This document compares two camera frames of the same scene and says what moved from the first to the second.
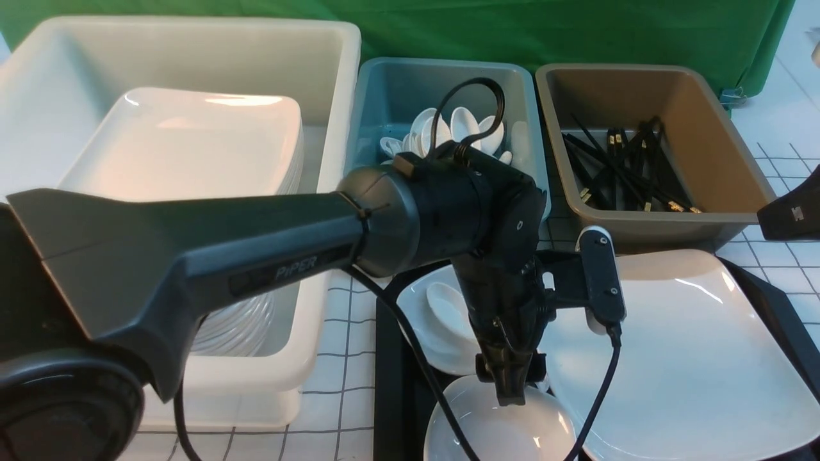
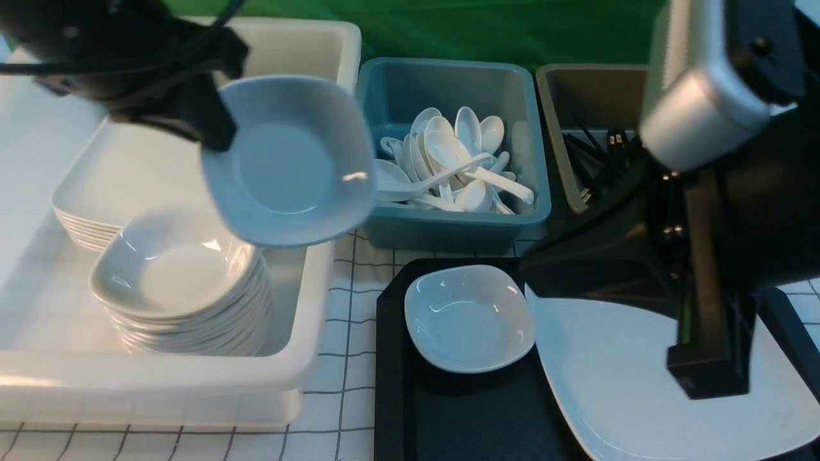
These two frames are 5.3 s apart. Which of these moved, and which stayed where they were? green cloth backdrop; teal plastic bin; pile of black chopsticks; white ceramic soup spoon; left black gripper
Moved: left black gripper; white ceramic soup spoon
Stayed: teal plastic bin; green cloth backdrop; pile of black chopsticks
